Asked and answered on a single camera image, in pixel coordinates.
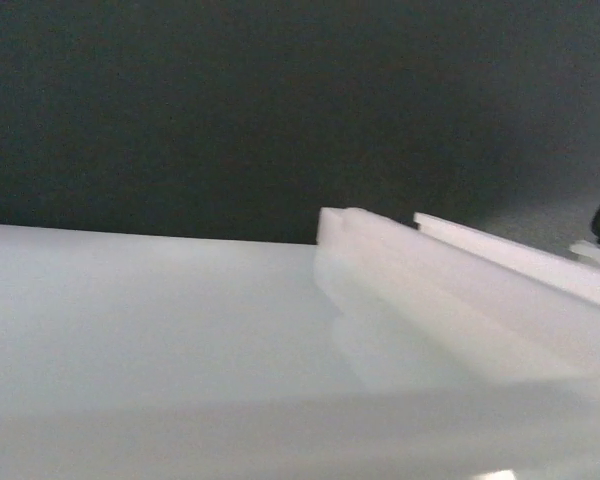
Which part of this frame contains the white bin with blue cards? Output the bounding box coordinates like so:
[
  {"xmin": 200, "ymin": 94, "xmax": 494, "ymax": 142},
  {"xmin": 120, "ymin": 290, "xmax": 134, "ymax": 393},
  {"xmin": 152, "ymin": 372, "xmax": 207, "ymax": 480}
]
[{"xmin": 0, "ymin": 208, "xmax": 600, "ymax": 479}]

